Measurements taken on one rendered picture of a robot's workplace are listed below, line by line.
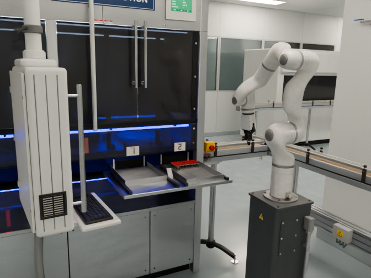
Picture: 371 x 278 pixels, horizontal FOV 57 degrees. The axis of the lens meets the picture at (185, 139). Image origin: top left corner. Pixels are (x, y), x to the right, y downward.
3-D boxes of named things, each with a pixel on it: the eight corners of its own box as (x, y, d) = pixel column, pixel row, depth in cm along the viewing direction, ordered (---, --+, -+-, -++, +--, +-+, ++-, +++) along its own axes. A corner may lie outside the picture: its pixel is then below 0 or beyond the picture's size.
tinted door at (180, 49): (137, 121, 223) (137, 26, 210) (196, 118, 242) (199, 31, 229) (138, 121, 222) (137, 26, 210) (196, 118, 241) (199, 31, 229)
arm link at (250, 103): (247, 110, 206) (258, 107, 211) (246, 87, 203) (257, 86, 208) (237, 108, 213) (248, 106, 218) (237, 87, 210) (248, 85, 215)
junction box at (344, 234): (331, 235, 234) (333, 223, 232) (336, 234, 236) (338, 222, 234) (346, 244, 224) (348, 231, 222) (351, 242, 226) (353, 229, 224)
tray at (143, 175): (110, 170, 227) (110, 165, 227) (147, 166, 239) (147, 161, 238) (125, 186, 198) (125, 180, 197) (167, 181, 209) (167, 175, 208)
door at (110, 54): (61, 125, 202) (56, 20, 190) (137, 121, 222) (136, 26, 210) (62, 125, 201) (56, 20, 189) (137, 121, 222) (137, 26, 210)
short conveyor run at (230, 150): (197, 164, 259) (197, 144, 255) (187, 159, 272) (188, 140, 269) (268, 156, 289) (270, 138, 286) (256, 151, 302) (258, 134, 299)
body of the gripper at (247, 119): (238, 111, 215) (238, 128, 218) (248, 113, 206) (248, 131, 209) (247, 110, 219) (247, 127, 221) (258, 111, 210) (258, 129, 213)
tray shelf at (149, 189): (102, 174, 225) (102, 171, 225) (196, 162, 256) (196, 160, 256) (123, 199, 184) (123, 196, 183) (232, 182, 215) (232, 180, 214)
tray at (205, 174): (164, 169, 233) (164, 164, 232) (198, 165, 244) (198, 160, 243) (186, 185, 203) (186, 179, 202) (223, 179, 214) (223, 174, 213)
